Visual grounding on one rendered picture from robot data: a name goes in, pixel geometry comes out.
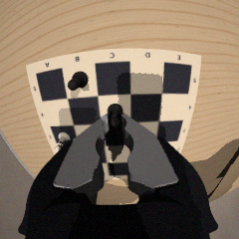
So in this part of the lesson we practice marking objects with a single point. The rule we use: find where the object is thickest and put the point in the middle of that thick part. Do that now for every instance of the white pawn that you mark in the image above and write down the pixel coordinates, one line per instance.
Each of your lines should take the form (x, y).
(63, 138)

